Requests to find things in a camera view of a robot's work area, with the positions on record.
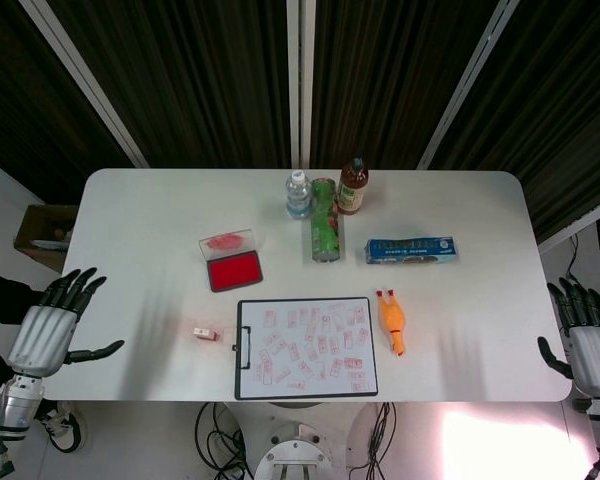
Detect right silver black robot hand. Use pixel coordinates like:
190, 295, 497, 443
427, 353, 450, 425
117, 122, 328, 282
537, 277, 600, 399

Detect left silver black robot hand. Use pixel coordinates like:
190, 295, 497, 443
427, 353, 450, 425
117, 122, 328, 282
7, 267, 126, 379

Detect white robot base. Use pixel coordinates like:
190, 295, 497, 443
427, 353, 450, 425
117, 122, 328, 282
252, 418, 342, 480

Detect red ink pad with lid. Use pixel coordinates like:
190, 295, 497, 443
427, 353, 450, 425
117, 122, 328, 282
197, 227, 264, 294

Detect yellow rubber chicken toy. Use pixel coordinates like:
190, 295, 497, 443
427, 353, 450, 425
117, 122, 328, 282
375, 288, 409, 358

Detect person's black trouser legs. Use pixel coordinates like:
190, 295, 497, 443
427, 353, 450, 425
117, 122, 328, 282
0, 263, 54, 329

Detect black and white sneaker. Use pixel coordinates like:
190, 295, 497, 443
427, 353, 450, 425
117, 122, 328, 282
38, 401, 88, 453

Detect brown cardboard box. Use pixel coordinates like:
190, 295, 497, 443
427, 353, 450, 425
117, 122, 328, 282
13, 203, 80, 274

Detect black clipboard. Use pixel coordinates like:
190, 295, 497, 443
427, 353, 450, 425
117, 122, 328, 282
232, 296, 380, 402

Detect blue cookie box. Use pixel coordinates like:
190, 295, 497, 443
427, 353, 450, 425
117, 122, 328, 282
364, 234, 461, 267

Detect dark pleated curtain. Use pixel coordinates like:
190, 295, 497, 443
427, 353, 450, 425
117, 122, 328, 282
428, 0, 600, 244
309, 0, 507, 171
44, 0, 301, 170
0, 0, 134, 204

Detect white paper with red stamps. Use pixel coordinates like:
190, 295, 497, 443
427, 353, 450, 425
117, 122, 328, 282
239, 299, 378, 399

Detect brown tea bottle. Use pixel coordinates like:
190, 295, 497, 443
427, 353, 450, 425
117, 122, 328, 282
335, 156, 371, 217

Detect clear water bottle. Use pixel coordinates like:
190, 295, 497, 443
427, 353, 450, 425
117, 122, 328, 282
284, 169, 314, 221

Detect green chip can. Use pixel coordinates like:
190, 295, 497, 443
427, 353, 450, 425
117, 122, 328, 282
309, 176, 343, 264

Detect white frame post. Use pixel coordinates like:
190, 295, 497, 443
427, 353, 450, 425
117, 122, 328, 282
285, 0, 318, 172
18, 0, 150, 169
536, 193, 600, 255
416, 0, 522, 172

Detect black cable bundle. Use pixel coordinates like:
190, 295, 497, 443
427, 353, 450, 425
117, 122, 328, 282
348, 401, 397, 480
194, 401, 255, 480

